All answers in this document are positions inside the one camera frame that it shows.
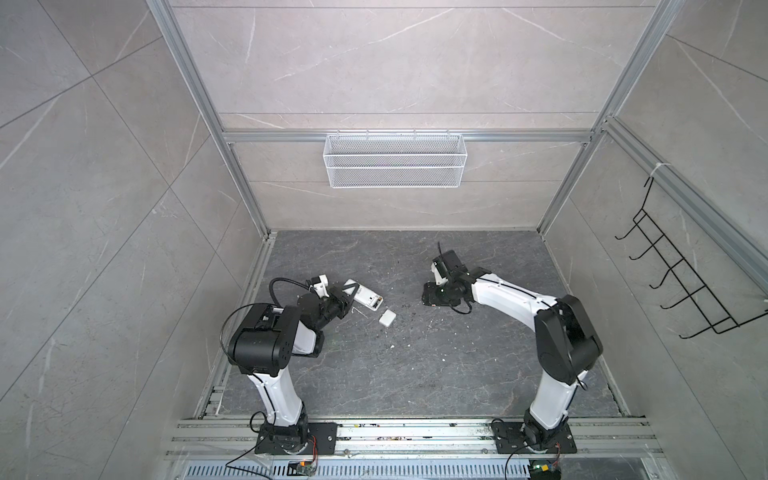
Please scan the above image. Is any white remote battery cover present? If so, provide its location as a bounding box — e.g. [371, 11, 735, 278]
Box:
[378, 309, 397, 327]

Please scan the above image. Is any white remote control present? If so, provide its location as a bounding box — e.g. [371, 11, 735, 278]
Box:
[342, 279, 383, 311]

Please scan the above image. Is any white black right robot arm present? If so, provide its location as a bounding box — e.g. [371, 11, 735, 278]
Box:
[422, 250, 603, 451]

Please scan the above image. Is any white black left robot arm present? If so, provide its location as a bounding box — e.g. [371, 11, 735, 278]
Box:
[219, 275, 361, 454]

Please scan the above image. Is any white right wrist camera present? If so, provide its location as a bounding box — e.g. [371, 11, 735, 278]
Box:
[430, 263, 448, 285]

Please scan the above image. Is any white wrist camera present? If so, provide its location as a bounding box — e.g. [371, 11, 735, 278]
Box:
[430, 263, 448, 285]
[309, 274, 329, 298]

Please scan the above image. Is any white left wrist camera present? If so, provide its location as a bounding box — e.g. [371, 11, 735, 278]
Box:
[309, 274, 329, 298]

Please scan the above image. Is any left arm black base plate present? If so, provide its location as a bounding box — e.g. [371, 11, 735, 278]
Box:
[254, 422, 339, 455]

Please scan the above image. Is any white wire mesh basket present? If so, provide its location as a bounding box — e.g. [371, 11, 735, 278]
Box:
[323, 133, 468, 189]

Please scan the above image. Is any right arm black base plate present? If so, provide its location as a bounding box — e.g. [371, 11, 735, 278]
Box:
[489, 419, 577, 454]

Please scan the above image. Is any aluminium frame profile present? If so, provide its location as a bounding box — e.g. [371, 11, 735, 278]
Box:
[147, 0, 270, 240]

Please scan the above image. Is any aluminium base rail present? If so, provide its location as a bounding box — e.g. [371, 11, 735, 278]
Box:
[161, 417, 664, 459]

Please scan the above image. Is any black wire hook rack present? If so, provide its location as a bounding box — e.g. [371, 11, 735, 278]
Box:
[614, 176, 767, 340]

